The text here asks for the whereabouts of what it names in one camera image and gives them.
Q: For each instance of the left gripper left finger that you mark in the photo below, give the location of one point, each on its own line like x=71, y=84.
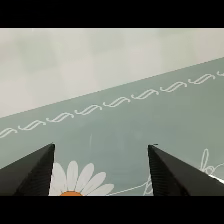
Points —
x=31, y=173

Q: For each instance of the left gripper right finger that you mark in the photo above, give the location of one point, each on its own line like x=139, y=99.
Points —
x=176, y=176

